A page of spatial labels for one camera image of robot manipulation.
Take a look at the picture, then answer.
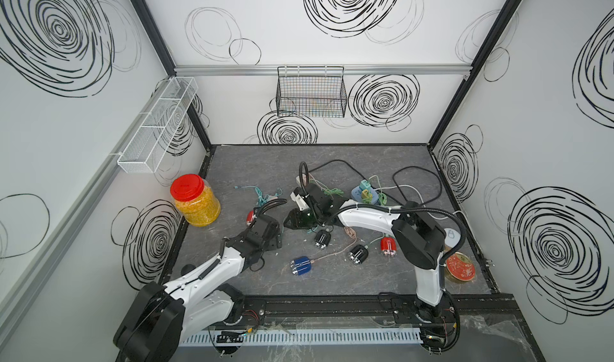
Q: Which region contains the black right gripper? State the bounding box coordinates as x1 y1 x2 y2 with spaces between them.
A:
280 209 321 232

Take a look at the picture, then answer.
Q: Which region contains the teal charging cable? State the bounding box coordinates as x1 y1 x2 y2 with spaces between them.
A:
233 184 284 209

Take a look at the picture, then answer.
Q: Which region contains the pink charging cable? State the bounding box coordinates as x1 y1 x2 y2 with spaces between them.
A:
310 224 358 263

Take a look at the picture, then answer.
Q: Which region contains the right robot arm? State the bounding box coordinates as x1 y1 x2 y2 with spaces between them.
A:
284 185 445 307

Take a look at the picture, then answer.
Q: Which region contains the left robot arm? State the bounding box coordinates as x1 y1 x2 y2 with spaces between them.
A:
113 214 281 361

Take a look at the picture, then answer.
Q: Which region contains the blue power strip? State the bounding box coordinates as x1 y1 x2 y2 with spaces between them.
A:
351 179 380 205

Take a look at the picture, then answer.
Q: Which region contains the clear jar of yellow flakes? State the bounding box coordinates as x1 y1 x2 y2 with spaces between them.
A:
170 174 222 227

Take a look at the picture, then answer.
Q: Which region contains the small dark glass jar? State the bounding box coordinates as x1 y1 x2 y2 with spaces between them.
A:
180 264 196 277

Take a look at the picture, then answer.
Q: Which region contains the white lidded container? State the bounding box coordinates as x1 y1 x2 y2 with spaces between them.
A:
445 228 464 252

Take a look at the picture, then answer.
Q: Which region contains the red round tin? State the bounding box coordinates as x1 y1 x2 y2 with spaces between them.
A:
445 252 476 283

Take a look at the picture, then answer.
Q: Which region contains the light green charging cable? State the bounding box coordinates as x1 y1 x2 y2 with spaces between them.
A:
311 177 346 199

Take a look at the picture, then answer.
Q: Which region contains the black power strip cord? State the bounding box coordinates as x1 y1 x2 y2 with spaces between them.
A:
306 159 445 205

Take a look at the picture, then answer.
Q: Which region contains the white slotted cable duct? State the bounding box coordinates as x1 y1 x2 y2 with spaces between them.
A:
180 328 423 347

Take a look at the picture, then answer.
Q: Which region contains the black wire basket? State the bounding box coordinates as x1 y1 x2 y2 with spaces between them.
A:
275 74 348 118

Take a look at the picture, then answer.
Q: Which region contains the white wire shelf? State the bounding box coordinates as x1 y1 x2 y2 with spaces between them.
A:
117 77 198 174

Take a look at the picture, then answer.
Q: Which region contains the aluminium wall rail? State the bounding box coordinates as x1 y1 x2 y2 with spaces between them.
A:
174 64 473 77

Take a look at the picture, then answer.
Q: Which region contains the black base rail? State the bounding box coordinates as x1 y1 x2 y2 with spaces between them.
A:
243 292 520 325

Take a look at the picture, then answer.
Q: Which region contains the black corner frame post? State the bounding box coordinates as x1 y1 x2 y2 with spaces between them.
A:
130 0 213 153

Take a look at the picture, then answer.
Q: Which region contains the right black corner post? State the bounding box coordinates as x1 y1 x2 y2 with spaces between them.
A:
428 0 523 149

